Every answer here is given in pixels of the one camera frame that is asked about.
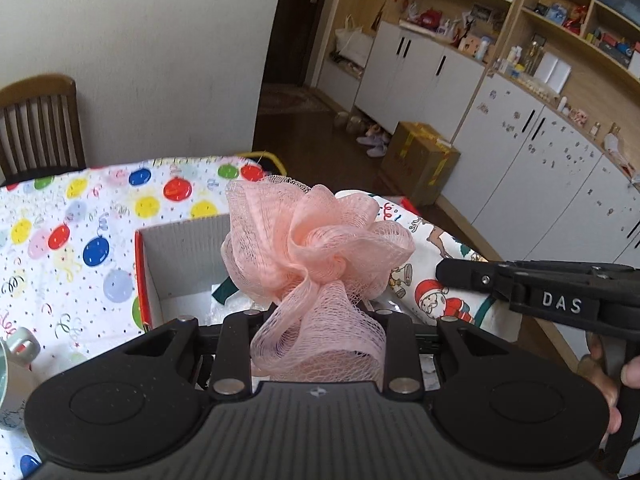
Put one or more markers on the pink mesh bath pouf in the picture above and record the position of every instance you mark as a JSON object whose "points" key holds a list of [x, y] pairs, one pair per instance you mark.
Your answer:
{"points": [[310, 250]]}

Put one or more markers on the brown wooden chair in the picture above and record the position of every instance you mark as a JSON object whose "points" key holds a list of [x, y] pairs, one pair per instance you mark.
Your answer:
{"points": [[40, 125]]}

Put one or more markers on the white and wood wall cabinet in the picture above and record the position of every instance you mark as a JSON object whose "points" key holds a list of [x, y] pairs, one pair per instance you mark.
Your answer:
{"points": [[550, 175]]}

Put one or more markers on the white boxes on shelf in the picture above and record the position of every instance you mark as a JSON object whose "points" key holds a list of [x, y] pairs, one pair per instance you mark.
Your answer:
{"points": [[554, 69]]}

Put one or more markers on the person's right hand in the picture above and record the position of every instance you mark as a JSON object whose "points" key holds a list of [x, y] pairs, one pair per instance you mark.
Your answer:
{"points": [[595, 360]]}

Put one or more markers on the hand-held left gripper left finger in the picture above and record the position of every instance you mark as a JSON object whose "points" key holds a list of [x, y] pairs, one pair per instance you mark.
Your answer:
{"points": [[235, 345]]}

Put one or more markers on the brown cardboard box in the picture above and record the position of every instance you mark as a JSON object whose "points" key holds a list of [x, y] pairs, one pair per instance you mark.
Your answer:
{"points": [[417, 160]]}

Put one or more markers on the white tote bag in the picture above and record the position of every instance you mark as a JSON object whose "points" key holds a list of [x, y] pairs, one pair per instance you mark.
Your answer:
{"points": [[352, 42]]}

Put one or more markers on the red cardboard box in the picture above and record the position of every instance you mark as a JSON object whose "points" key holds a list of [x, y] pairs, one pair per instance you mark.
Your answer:
{"points": [[175, 260]]}

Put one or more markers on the pale shoe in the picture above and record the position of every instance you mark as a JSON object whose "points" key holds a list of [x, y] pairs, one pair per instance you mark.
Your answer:
{"points": [[369, 136], [378, 148]]}

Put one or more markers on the pale green mug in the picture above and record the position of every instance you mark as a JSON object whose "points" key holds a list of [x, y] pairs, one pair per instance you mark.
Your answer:
{"points": [[12, 390]]}

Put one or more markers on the dark wooden door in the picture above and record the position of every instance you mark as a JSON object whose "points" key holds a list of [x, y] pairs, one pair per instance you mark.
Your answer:
{"points": [[295, 25]]}

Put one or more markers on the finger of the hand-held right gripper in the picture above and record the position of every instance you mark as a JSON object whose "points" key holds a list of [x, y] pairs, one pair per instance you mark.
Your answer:
{"points": [[575, 267], [470, 275]]}

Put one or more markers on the balloon print tablecloth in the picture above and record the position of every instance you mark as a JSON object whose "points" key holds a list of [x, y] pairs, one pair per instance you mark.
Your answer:
{"points": [[50, 270]]}

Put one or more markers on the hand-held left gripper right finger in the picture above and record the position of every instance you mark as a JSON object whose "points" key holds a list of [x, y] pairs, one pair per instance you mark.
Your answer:
{"points": [[397, 350]]}

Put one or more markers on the christmas print fabric bag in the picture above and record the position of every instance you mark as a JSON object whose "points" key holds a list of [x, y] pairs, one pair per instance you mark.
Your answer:
{"points": [[440, 305]]}

